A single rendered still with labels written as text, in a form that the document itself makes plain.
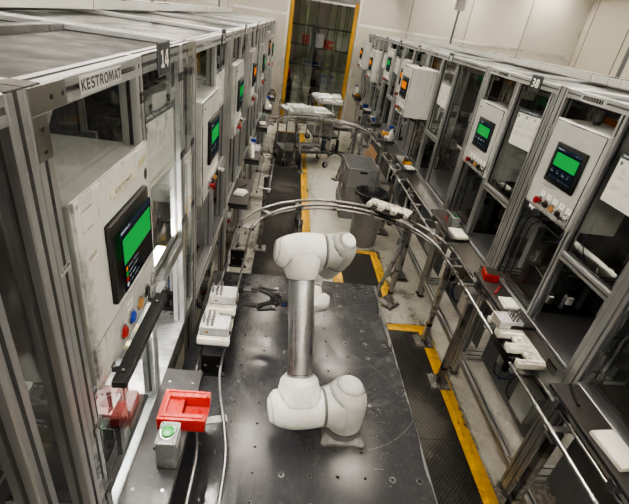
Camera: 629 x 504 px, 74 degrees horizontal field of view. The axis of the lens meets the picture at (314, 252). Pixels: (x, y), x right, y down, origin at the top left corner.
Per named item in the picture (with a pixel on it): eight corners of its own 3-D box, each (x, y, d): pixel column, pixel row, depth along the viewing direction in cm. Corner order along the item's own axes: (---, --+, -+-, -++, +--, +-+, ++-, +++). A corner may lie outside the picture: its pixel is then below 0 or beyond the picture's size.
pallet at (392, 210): (364, 212, 355) (366, 201, 350) (370, 207, 366) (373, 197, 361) (404, 226, 341) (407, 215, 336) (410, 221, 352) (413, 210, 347)
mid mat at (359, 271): (395, 306, 379) (395, 305, 378) (335, 301, 373) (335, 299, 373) (377, 251, 466) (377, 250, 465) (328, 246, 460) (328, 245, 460)
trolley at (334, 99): (340, 152, 795) (349, 99, 748) (310, 149, 783) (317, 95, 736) (330, 140, 867) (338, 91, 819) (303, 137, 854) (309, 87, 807)
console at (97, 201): (113, 391, 95) (88, 205, 73) (-21, 382, 92) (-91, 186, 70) (164, 286, 131) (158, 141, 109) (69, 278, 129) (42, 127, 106)
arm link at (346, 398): (366, 435, 169) (378, 397, 158) (323, 439, 164) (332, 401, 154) (355, 402, 182) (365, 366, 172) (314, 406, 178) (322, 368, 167)
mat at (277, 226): (314, 296, 375) (314, 295, 374) (248, 290, 369) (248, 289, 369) (304, 133, 883) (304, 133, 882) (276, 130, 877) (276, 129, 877)
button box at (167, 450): (176, 468, 128) (175, 444, 123) (149, 467, 128) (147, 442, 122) (182, 445, 135) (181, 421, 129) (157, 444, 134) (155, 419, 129)
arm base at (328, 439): (357, 405, 189) (360, 396, 186) (364, 449, 169) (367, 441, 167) (317, 402, 187) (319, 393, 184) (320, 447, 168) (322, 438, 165)
